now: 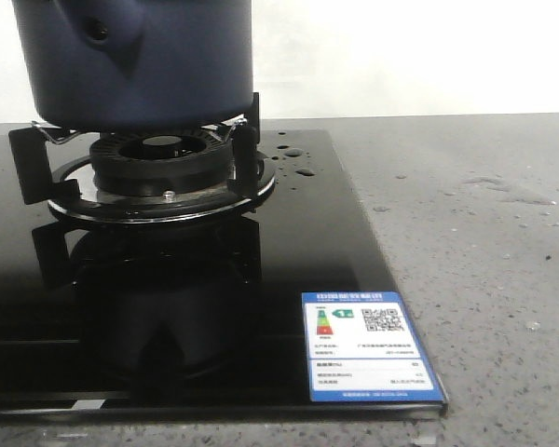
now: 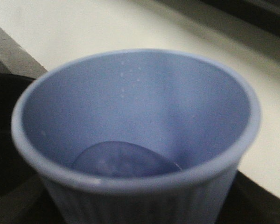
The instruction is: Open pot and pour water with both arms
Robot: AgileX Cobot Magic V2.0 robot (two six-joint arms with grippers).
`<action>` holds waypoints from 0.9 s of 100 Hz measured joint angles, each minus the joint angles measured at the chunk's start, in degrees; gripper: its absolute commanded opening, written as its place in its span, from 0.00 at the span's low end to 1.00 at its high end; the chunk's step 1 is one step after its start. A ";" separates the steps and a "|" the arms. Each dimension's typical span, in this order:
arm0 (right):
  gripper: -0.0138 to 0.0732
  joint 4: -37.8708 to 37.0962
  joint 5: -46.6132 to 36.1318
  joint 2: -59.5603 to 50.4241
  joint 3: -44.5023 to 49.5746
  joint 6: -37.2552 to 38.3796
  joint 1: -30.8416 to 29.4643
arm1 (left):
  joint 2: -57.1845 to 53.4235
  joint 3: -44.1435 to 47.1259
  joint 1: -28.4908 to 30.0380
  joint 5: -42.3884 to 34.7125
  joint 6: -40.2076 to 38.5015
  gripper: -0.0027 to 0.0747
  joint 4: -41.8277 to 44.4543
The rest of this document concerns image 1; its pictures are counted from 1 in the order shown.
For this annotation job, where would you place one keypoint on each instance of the black glass gas stove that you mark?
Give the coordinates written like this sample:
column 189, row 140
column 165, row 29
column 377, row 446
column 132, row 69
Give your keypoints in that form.
column 197, row 322

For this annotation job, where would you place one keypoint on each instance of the black gas burner head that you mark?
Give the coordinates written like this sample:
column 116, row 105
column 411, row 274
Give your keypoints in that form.
column 149, row 164

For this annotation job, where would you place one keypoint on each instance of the black metal pot support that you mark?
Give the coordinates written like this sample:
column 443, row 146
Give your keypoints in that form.
column 72, row 194

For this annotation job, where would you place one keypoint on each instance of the blue energy label sticker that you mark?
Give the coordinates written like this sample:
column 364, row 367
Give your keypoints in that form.
column 362, row 347

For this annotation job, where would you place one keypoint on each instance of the dark blue cooking pot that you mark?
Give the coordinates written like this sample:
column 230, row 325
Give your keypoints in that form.
column 137, row 65

